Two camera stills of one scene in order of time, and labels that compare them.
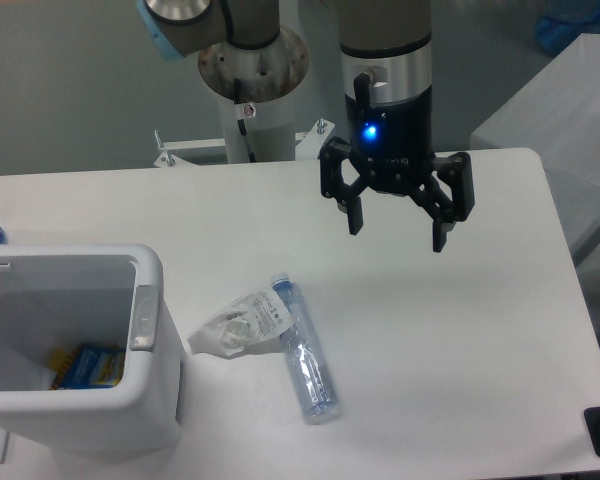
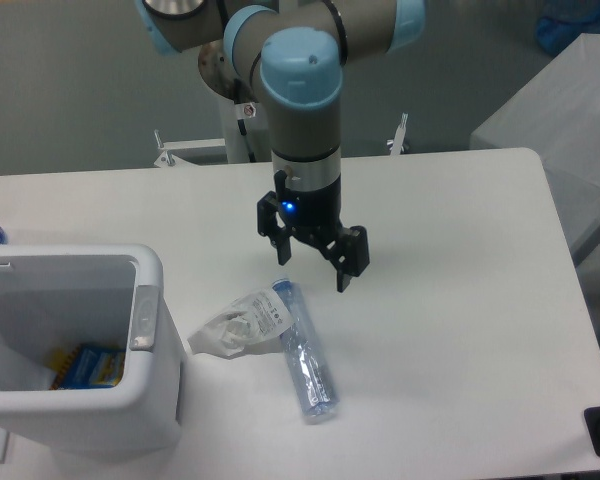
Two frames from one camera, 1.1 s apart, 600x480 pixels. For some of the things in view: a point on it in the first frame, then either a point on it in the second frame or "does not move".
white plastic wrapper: [252, 318] does not move
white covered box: [568, 115] does not move
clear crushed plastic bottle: [319, 401] does not move
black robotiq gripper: [390, 147] -> [315, 216]
